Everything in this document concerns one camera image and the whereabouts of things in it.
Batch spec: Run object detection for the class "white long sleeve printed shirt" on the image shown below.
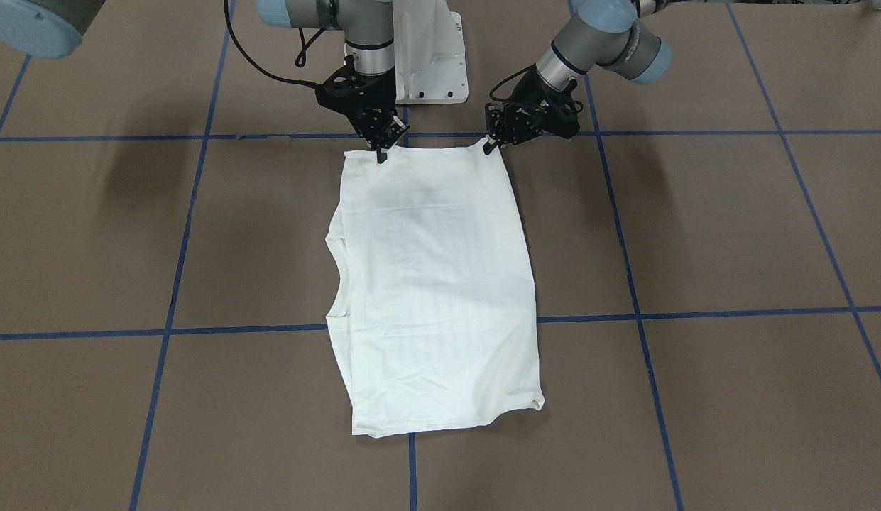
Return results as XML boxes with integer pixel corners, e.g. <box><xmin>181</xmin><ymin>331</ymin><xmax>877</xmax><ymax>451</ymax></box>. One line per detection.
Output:
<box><xmin>324</xmin><ymin>139</ymin><xmax>545</xmax><ymax>439</ymax></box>

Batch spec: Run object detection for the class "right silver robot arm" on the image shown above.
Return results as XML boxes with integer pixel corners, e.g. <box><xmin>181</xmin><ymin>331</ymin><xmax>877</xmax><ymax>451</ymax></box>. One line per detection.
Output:
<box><xmin>0</xmin><ymin>1</ymin><xmax>409</xmax><ymax>162</ymax></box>

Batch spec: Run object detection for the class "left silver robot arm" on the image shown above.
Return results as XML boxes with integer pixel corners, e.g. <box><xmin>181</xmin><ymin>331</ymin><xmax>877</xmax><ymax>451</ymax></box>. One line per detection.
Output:
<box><xmin>483</xmin><ymin>1</ymin><xmax>672</xmax><ymax>155</ymax></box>

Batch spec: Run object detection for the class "white camera mast pedestal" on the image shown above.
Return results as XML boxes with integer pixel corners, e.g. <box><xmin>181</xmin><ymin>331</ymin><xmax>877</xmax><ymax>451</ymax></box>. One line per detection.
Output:
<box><xmin>391</xmin><ymin>1</ymin><xmax>469</xmax><ymax>106</ymax></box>

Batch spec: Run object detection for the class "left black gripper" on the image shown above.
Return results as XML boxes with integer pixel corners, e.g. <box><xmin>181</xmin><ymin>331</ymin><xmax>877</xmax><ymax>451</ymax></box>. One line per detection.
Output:
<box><xmin>483</xmin><ymin>65</ymin><xmax>583</xmax><ymax>156</ymax></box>

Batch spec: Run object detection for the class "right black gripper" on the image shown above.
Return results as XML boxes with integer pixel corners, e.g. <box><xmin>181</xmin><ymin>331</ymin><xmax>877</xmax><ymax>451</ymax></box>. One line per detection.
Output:
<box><xmin>314</xmin><ymin>56</ymin><xmax>410</xmax><ymax>165</ymax></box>

